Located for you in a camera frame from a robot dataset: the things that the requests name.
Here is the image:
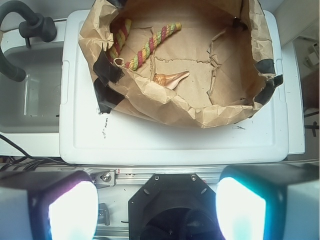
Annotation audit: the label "white electrical plug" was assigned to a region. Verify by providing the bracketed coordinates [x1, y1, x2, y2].
[304, 43, 320, 68]

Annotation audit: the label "black faucet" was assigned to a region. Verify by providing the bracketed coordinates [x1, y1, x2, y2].
[0, 0, 57, 83]

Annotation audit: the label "black cables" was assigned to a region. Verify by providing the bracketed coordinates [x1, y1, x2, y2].
[0, 133, 66, 173]

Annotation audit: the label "black octagonal mount plate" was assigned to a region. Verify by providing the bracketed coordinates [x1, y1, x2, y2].
[128, 173, 224, 240]

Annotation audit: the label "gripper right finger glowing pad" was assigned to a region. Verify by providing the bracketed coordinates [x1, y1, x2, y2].
[215, 163, 320, 240]

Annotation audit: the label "brown paper bag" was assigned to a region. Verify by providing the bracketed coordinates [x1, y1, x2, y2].
[79, 0, 283, 129]

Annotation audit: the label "orange spiral seashell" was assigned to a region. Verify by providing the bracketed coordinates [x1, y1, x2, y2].
[152, 71, 190, 90]

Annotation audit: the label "aluminium rail frame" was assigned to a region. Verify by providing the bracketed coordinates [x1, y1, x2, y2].
[85, 165, 225, 188]

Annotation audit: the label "multicolour twisted rope toy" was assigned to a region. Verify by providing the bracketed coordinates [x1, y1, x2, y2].
[106, 18, 182, 71]

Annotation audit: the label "white sink basin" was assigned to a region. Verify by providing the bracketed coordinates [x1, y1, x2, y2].
[0, 21, 66, 157]

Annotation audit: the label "white plastic lid tray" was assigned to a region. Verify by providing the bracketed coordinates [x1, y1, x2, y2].
[59, 10, 289, 166]

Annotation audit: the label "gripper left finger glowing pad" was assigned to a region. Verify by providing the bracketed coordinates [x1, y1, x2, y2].
[0, 171, 99, 240]

